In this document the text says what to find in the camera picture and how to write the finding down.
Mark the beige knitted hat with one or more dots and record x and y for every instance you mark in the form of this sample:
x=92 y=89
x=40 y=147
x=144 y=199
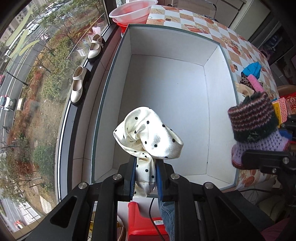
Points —
x=244 y=89

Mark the cream shoe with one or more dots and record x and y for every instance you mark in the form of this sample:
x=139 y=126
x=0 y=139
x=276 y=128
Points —
x=77 y=84
x=95 y=47

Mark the red plastic bucket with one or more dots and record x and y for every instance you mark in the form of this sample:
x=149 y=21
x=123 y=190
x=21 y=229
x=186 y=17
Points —
x=122 y=27

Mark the red plastic stool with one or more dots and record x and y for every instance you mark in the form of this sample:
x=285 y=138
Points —
x=141 y=228

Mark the near cream shoe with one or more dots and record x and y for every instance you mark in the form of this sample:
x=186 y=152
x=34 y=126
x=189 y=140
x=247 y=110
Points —
x=77 y=84

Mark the white polka dot cloth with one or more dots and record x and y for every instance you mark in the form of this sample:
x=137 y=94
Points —
x=143 y=135

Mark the far cream shoe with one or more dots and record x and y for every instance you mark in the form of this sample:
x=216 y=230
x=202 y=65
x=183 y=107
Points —
x=95 y=47

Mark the leopard print cloth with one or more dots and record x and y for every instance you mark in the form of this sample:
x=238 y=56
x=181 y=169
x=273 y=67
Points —
x=245 y=81

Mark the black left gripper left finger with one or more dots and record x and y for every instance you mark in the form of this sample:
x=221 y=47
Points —
x=89 y=206

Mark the wooden chair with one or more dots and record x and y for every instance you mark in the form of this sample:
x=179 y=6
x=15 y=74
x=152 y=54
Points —
x=286 y=89

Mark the checkered patterned tablecloth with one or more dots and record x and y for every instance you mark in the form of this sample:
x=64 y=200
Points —
x=239 y=54

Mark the large grey storage box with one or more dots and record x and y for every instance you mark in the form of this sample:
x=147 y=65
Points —
x=185 y=78

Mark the blue knitted cloth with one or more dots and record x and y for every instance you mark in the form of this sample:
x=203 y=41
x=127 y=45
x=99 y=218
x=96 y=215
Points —
x=254 y=69

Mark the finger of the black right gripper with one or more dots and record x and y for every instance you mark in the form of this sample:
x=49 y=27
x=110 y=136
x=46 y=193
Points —
x=281 y=164
x=288 y=128

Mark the translucent pink basin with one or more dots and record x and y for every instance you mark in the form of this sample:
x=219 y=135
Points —
x=134 y=12

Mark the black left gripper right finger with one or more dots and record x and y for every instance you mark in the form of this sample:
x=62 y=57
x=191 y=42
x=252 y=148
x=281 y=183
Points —
x=202 y=212

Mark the blue jeans leg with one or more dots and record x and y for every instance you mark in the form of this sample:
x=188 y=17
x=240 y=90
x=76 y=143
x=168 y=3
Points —
x=167 y=211

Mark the striped knitted purple sock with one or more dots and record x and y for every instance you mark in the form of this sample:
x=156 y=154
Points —
x=255 y=127

